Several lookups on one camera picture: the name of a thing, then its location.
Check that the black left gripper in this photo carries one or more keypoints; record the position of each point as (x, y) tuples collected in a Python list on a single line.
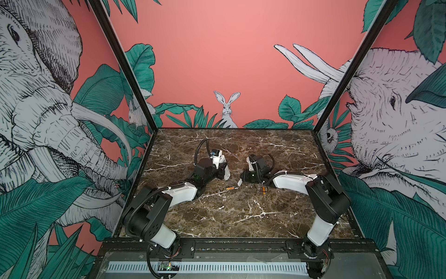
[(220, 171)]

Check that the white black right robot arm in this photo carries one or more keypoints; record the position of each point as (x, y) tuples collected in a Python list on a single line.
[(327, 196)]

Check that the black left corner frame post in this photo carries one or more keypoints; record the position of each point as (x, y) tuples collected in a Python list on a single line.
[(107, 28)]

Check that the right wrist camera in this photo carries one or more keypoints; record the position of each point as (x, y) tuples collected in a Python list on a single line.
[(250, 166)]

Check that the black right corner frame post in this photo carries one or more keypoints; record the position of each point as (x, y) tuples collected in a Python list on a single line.
[(377, 25)]

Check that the black corner frame post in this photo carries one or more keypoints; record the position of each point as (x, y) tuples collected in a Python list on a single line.
[(377, 25), (107, 28)]

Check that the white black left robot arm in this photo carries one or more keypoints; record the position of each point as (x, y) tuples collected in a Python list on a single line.
[(144, 217)]

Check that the white slotted cable duct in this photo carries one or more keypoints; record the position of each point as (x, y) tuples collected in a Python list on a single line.
[(289, 268)]

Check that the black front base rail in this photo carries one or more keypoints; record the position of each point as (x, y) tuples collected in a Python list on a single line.
[(190, 248)]

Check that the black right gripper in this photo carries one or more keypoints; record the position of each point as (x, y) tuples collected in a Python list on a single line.
[(245, 177)]

